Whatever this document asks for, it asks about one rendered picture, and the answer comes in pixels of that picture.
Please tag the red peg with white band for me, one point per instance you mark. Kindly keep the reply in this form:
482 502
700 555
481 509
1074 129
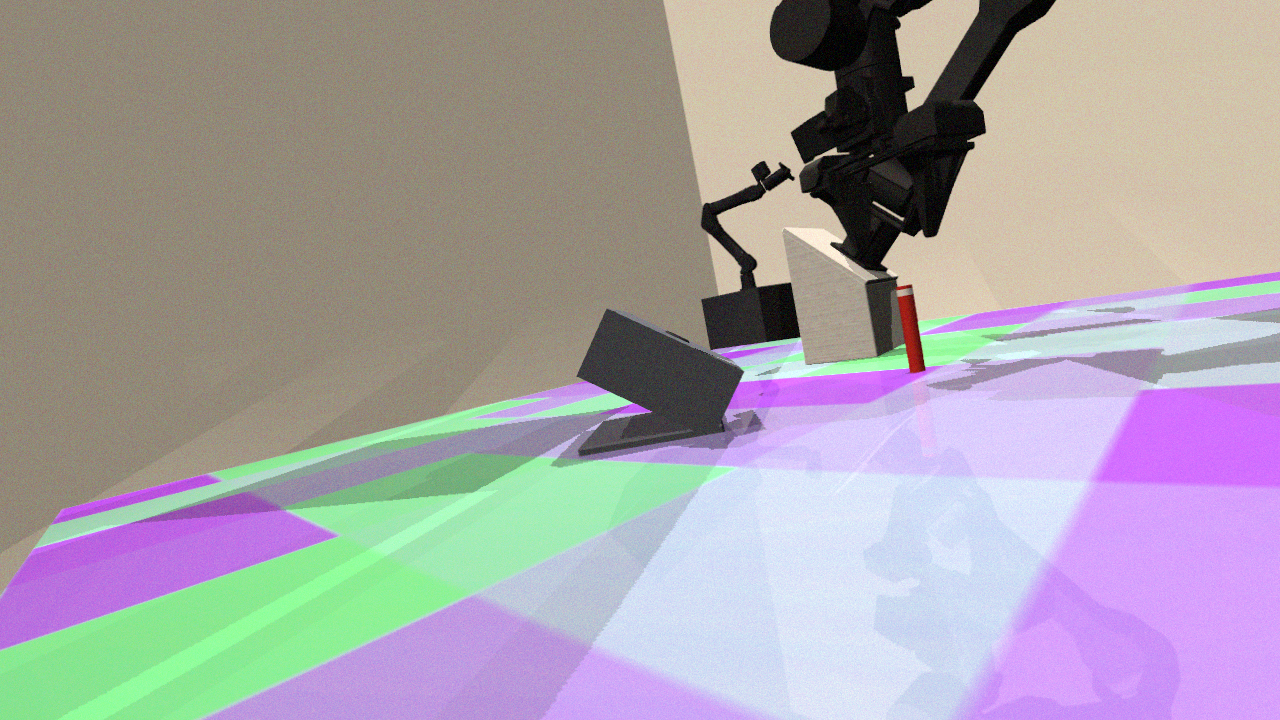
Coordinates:
910 326

